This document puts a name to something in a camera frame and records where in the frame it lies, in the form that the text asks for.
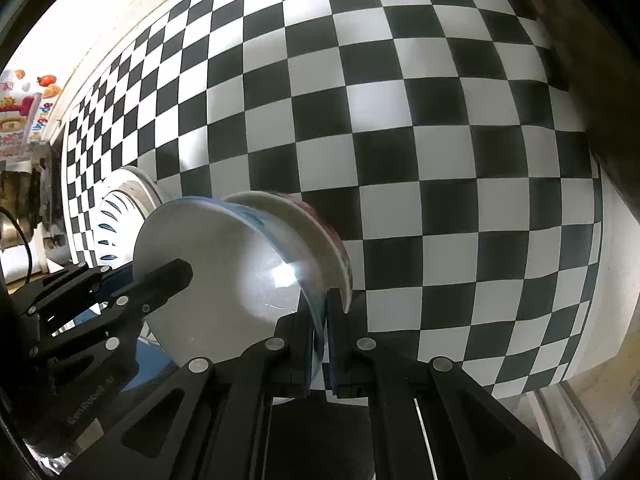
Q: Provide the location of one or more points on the black white checkered cloth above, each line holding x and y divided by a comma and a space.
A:
400, 160

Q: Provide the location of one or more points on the blue striped plate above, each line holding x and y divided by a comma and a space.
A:
115, 210

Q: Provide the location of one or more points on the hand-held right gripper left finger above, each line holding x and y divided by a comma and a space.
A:
300, 350

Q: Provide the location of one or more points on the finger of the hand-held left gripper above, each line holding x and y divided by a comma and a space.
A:
117, 285
165, 277

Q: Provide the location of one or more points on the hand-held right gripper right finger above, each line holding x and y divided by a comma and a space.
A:
340, 350

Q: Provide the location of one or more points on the colourful wall sticker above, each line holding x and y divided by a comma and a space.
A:
20, 125

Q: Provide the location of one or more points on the white plate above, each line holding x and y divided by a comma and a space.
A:
145, 182

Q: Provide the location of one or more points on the stainless steel pot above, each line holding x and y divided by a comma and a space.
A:
15, 210

